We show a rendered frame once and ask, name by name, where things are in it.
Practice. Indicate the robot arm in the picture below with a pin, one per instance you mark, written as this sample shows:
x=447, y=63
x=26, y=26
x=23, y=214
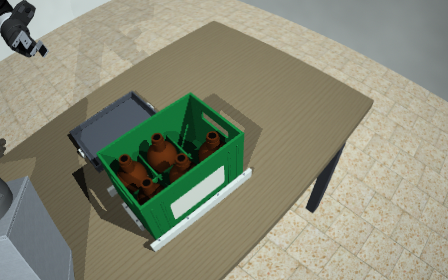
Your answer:
x=6, y=196

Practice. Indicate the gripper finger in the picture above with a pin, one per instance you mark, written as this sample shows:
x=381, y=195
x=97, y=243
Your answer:
x=24, y=39
x=40, y=47

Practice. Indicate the green plastic crate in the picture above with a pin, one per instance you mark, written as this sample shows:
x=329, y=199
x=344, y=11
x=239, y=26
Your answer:
x=184, y=122

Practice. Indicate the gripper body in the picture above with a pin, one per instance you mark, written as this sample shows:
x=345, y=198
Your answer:
x=12, y=23

